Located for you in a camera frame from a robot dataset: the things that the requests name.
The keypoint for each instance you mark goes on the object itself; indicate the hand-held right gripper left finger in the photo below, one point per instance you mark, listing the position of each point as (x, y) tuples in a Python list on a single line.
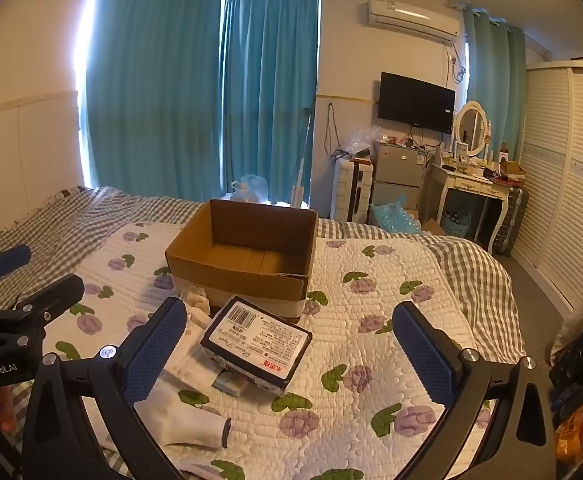
[(154, 350)]

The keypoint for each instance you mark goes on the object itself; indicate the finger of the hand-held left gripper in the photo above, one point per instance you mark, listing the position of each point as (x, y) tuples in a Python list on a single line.
[(6, 260), (56, 291)]

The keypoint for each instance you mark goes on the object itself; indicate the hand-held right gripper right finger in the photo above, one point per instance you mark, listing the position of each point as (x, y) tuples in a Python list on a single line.
[(424, 355)]

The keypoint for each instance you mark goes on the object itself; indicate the cream plush item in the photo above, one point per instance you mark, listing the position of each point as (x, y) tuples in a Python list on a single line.
[(196, 299)]

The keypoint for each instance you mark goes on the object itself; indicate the white sock with dark cuff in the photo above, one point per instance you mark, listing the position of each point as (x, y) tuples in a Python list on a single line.
[(191, 422)]

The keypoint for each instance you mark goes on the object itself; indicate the small tissue packet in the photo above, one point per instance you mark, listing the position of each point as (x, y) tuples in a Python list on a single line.
[(229, 385)]

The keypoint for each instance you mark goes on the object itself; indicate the black cotton pad pack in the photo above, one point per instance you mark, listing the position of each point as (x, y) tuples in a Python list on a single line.
[(256, 340)]

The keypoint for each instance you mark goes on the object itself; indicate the brown cardboard box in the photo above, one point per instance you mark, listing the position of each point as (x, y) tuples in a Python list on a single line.
[(271, 285)]

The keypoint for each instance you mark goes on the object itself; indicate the floral quilted bed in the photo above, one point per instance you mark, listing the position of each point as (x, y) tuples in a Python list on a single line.
[(71, 220)]

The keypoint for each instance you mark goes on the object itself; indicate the white floral quilt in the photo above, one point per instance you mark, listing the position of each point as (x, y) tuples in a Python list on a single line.
[(371, 280)]

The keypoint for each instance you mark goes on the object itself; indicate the flat floor cardboard box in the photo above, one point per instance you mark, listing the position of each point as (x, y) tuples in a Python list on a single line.
[(432, 227)]

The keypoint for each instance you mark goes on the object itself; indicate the blue basket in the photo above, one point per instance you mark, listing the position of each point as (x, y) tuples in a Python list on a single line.
[(456, 225)]

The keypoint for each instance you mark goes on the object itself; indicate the dark suitcase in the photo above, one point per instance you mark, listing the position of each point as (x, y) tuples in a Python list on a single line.
[(514, 215)]

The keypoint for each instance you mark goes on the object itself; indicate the orange bag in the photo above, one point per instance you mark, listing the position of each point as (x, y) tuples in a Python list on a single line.
[(571, 435)]

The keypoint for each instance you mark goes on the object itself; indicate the white dressing table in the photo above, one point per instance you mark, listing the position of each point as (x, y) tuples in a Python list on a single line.
[(466, 182)]

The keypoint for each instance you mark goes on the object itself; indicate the white suitcase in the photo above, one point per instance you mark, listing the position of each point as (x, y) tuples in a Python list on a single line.
[(344, 190)]

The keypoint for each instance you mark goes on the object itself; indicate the silver mini fridge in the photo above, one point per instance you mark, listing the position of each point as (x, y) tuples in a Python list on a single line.
[(399, 165)]

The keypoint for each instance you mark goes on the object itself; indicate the pale blue plastic bag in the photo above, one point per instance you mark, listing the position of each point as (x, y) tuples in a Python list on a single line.
[(257, 185)]

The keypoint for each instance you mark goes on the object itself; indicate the small open cardboard box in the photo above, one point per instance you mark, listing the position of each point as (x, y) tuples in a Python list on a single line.
[(511, 169)]

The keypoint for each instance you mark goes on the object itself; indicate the white mop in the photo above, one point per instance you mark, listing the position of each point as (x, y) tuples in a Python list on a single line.
[(301, 175)]

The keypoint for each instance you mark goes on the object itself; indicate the clear plastic bag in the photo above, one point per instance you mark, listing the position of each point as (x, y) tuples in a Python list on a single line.
[(361, 140)]

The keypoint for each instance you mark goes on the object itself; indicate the wide teal curtain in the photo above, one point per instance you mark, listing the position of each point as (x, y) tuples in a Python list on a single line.
[(156, 85)]

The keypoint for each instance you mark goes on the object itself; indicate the oval white vanity mirror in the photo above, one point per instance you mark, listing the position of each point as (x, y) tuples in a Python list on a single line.
[(471, 125)]

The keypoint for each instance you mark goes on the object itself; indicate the white slatted wardrobe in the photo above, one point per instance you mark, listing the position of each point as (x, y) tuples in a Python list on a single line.
[(561, 160)]

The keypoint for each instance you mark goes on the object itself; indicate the narrow teal curtain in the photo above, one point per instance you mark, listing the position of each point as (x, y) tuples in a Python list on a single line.
[(501, 85)]

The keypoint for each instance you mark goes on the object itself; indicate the white air conditioner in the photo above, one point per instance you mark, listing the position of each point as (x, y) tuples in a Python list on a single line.
[(411, 17)]

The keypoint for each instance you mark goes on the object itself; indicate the black wall television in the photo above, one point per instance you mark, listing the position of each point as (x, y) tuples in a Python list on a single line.
[(416, 102)]

